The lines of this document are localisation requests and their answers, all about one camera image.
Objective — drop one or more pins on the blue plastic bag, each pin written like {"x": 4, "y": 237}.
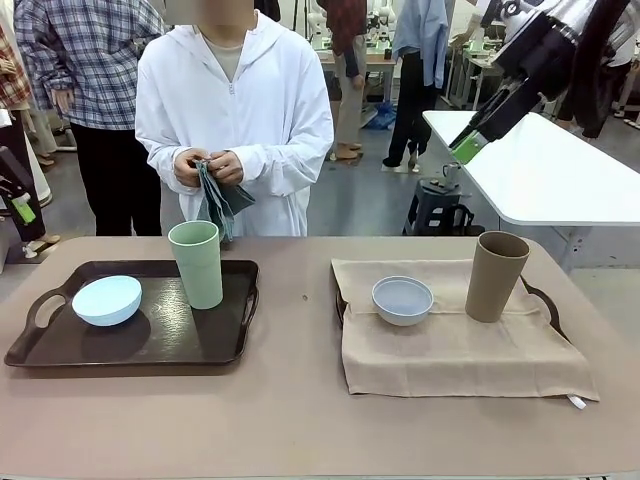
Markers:
{"x": 382, "y": 117}

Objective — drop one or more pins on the dark brown serving tray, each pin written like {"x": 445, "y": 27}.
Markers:
{"x": 550, "y": 310}
{"x": 170, "y": 330}

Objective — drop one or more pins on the pale blue bowl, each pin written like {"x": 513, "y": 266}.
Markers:
{"x": 107, "y": 302}

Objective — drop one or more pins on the white side table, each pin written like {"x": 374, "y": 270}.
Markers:
{"x": 550, "y": 190}

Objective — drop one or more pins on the tall brown cup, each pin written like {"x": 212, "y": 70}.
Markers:
{"x": 492, "y": 285}

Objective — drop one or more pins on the beige cloth mat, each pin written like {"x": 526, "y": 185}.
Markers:
{"x": 450, "y": 355}

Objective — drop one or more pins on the teal cloth mat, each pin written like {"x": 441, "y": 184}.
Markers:
{"x": 225, "y": 205}

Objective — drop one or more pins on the person's right hand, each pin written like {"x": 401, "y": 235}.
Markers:
{"x": 187, "y": 170}

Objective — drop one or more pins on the tall green cup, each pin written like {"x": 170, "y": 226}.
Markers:
{"x": 200, "y": 270}

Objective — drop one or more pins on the person body white hoodie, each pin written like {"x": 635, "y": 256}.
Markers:
{"x": 270, "y": 90}

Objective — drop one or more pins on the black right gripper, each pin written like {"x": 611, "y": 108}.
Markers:
{"x": 545, "y": 55}

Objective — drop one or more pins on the bystander in light blue shirt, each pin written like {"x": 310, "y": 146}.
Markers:
{"x": 417, "y": 50}

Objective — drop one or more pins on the bystander white shirt black trousers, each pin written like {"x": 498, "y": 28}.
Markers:
{"x": 600, "y": 100}

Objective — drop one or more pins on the person's left forearm white sleeve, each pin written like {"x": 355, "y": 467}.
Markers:
{"x": 282, "y": 167}

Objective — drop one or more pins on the black step stool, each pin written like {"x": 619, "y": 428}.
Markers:
{"x": 430, "y": 210}

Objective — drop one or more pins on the bystander in red plaid shirt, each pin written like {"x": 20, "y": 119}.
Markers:
{"x": 12, "y": 65}

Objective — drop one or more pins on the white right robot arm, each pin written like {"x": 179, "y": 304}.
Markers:
{"x": 515, "y": 10}

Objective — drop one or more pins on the person's right forearm white sleeve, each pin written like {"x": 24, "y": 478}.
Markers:
{"x": 162, "y": 162}

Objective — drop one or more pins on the bystander in dark red shirt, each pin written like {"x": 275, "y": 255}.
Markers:
{"x": 350, "y": 50}

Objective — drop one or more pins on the grey white bowl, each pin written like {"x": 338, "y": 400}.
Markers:
{"x": 402, "y": 310}

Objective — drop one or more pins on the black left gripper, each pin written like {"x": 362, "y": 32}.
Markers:
{"x": 10, "y": 172}

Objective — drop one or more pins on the person's left hand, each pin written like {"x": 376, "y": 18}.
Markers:
{"x": 227, "y": 169}

